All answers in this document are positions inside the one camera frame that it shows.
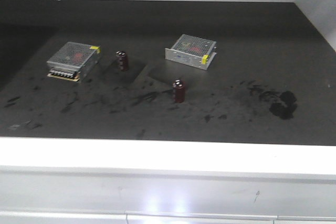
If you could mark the centre dark red capacitor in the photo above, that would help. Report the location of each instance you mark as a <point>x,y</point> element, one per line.
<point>178,91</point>

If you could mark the dark red capacitor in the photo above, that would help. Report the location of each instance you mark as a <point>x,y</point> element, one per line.
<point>178,91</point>
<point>122,60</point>

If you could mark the right metal mesh power supply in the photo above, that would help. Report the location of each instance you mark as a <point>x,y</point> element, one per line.
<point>192,51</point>

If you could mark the metal mesh power supply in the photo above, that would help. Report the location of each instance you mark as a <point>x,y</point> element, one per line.
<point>192,51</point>
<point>73,61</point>

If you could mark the left dark red capacitor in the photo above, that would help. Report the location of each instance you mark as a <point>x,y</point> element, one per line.
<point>122,60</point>

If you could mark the left metal mesh power supply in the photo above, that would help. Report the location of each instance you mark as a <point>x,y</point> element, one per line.
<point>73,61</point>

